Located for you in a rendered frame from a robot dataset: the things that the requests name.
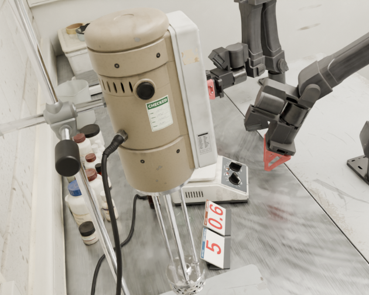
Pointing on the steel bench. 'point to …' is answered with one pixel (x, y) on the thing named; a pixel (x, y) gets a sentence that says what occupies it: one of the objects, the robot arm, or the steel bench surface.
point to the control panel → (231, 174)
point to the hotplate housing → (211, 191)
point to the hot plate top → (204, 173)
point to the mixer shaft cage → (198, 280)
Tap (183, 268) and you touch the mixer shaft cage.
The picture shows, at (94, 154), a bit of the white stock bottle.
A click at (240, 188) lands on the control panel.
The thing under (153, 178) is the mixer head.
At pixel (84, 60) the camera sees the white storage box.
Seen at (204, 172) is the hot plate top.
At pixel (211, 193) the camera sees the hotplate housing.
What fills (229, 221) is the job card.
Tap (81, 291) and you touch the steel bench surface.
